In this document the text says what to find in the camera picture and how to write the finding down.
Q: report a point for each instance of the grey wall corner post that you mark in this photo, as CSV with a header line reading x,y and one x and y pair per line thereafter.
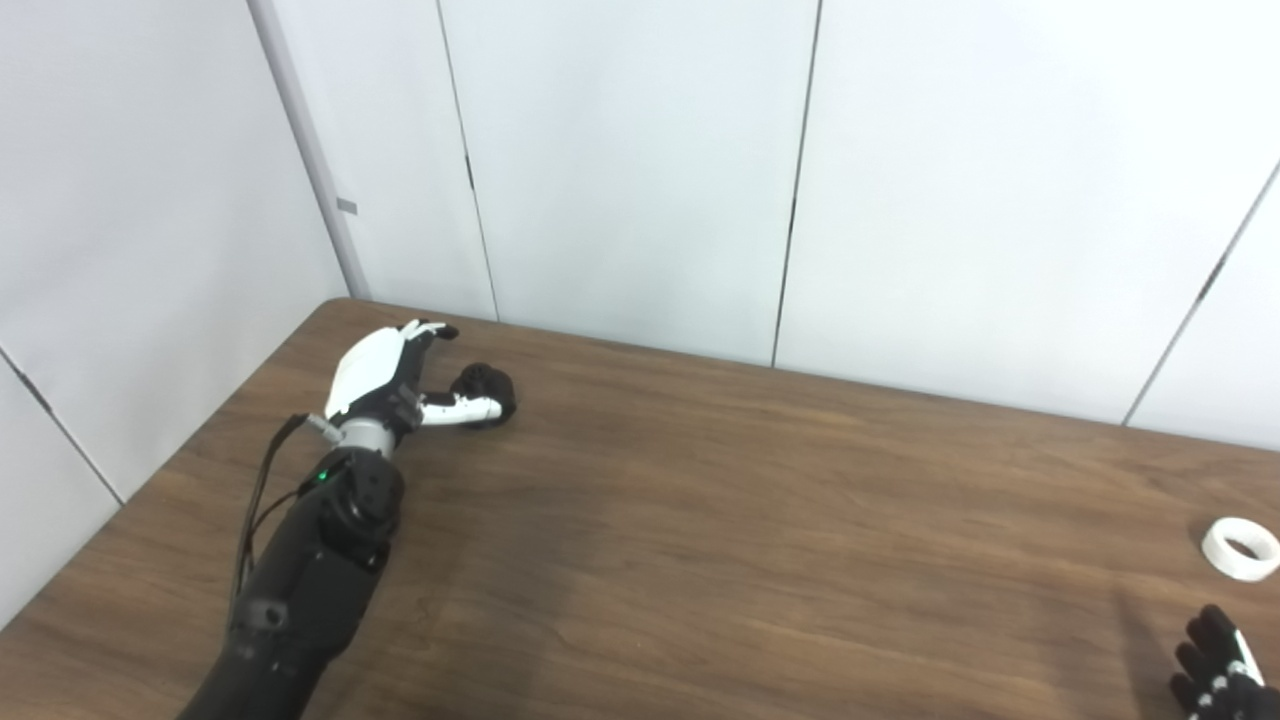
x,y
310,150

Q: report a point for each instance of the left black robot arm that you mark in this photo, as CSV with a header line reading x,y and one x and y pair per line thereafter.
x,y
310,580

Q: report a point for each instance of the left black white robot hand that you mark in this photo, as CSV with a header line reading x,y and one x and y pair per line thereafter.
x,y
370,370

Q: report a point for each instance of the round black part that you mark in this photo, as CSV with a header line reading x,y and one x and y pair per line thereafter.
x,y
490,382

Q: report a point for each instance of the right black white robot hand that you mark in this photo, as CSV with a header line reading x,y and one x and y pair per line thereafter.
x,y
1225,685

